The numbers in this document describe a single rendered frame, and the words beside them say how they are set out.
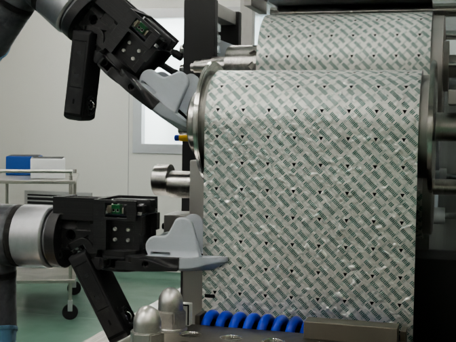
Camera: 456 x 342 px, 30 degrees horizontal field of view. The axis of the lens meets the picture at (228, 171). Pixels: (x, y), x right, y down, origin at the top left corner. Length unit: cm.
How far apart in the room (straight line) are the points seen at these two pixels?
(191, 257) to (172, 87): 22
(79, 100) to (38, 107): 627
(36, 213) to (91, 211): 7
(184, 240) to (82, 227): 13
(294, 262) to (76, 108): 34
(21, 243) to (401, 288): 43
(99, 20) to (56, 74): 620
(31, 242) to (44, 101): 633
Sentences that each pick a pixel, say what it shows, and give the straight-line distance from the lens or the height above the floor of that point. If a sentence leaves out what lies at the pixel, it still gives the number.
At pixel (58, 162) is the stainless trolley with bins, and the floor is 100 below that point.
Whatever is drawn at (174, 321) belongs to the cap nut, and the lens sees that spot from 91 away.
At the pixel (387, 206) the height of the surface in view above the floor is 116.
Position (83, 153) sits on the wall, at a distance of 717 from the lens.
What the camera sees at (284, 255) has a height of 111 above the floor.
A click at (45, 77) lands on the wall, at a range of 733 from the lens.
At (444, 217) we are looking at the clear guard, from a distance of 196.
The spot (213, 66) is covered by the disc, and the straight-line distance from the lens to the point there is 101.
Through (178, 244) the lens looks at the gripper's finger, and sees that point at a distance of 96.
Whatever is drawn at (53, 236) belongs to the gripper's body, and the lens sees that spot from 100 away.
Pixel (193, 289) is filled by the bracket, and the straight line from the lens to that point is 107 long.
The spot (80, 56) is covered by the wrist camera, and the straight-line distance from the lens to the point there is 108.
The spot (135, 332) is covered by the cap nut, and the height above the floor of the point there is 105.
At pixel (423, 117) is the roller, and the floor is 126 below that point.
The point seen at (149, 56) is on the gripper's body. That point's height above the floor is 133.
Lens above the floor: 125
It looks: 3 degrees down
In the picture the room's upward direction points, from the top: 1 degrees clockwise
